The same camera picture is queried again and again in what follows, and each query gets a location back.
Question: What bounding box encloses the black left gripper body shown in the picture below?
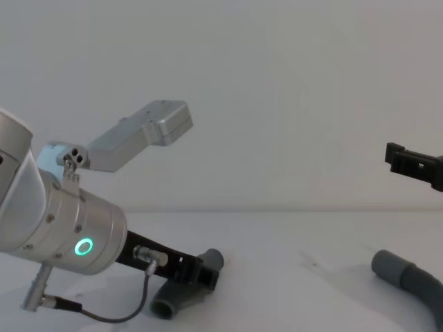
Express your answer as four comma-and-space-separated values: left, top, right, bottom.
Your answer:
115, 230, 195, 282

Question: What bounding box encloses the short grey pipe elbow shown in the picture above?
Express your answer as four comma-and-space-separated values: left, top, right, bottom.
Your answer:
149, 248, 226, 321

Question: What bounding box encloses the white table cloth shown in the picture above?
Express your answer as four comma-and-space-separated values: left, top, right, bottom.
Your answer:
0, 210, 443, 332

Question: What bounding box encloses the long grey curved pipe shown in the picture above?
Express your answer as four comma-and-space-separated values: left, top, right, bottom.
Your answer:
370, 249, 443, 332

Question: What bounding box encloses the thin dark gripper cable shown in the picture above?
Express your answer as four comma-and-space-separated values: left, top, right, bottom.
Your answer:
42, 244, 168, 324

